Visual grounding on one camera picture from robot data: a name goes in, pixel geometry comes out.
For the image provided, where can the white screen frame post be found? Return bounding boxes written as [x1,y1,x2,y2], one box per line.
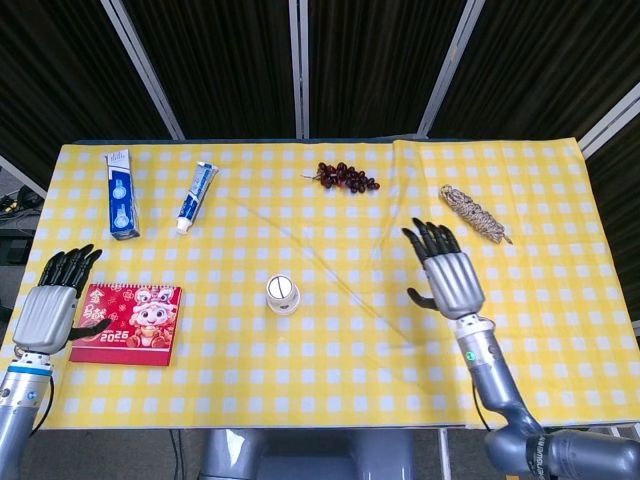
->
[0,153,49,200]
[579,82,640,159]
[417,0,486,137]
[288,0,311,140]
[99,0,186,141]

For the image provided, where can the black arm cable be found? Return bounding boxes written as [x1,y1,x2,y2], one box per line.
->
[471,377,495,432]
[29,374,56,437]

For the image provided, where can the yellow white checkered tablecloth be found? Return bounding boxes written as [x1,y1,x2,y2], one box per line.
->
[0,138,640,430]

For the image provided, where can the grey robot torso base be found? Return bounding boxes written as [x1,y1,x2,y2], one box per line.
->
[199,428,416,480]

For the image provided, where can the blue white toothpaste box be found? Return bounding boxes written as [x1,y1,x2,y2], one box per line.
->
[103,149,141,241]

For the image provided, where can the braided beige rope bundle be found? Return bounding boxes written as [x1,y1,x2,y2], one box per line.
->
[438,183,514,246]

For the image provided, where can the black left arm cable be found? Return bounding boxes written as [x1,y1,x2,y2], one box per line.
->
[29,374,56,437]

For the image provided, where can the blue white toothpaste tube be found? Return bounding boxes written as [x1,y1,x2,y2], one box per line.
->
[175,160,220,236]

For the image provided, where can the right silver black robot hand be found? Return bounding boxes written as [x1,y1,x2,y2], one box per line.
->
[401,216,487,321]

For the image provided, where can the dark red grape bunch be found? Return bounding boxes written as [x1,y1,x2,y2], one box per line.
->
[301,160,381,195]

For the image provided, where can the paper cup black line base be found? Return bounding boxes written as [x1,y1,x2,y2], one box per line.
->
[265,273,300,309]

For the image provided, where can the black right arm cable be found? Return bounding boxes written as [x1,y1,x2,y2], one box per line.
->
[471,377,495,432]

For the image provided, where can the black floor equipment cables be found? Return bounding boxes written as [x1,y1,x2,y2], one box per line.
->
[0,183,45,264]

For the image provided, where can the paper cup green flower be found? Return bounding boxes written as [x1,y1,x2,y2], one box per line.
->
[266,294,302,312]

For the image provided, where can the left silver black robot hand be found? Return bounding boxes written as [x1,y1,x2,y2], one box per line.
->
[10,243,112,356]

